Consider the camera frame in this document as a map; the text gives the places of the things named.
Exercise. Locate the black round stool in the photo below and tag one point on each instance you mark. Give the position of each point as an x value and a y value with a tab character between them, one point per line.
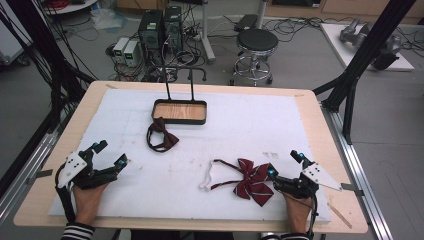
257	40

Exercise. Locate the wooden stick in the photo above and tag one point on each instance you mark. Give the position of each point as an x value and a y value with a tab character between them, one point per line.
340	215

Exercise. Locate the grey metal post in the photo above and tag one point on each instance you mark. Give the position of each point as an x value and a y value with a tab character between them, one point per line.
206	30

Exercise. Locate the black rack with wooden base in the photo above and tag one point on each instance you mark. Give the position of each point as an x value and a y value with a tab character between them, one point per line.
180	111

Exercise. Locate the dark red bow tie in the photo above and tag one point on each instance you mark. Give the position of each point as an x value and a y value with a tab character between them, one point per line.
165	136

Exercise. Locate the striped red bow tie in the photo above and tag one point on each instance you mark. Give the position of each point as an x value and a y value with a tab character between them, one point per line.
251	183

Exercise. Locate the white round table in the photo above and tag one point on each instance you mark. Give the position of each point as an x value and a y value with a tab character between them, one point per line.
70	7

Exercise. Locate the grey metal bracket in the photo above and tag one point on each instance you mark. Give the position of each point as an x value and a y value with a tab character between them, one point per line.
41	174
351	188

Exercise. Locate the clear plastic bag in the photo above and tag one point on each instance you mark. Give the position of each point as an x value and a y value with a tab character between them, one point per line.
106	18

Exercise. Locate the person's right hand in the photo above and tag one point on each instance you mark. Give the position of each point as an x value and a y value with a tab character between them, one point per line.
298	213

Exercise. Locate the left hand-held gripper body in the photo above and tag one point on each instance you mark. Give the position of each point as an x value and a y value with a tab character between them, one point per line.
71	168

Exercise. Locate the black frame strut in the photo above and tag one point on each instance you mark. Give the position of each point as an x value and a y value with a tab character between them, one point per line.
36	36
370	46

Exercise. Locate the white power supply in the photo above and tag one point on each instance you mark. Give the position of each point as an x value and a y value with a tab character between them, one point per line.
120	46
131	53

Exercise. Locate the white foam mat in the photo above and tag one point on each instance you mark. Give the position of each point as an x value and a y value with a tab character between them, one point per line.
206	150

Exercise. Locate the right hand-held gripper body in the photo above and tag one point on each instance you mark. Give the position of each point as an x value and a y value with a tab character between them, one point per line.
316	175

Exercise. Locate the black flat device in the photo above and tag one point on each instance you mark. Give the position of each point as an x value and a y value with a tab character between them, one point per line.
246	22

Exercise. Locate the white floor board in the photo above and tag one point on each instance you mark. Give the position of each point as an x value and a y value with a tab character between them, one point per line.
336	40

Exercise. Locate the person's left hand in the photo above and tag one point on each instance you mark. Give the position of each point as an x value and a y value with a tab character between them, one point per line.
86	203

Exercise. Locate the aluminium rail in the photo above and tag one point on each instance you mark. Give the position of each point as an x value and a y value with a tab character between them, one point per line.
30	163
353	160

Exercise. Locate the black computer tower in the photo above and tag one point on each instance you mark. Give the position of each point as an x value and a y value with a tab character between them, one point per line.
150	33
173	26

